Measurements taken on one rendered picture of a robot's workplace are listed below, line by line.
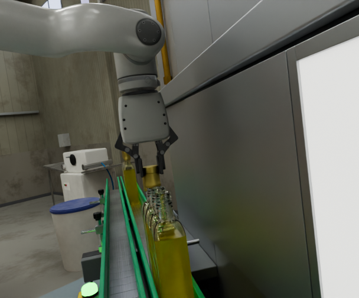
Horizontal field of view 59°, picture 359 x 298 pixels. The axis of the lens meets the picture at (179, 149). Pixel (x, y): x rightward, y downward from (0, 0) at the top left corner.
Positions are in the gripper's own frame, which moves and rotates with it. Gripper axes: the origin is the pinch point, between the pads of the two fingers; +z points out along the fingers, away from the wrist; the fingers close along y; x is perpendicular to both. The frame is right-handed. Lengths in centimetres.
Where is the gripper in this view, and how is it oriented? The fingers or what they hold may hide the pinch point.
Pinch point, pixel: (150, 165)
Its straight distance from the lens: 67.8
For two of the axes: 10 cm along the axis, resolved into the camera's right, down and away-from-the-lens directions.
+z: 1.3, 9.9, 0.7
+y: -9.7, 1.4, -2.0
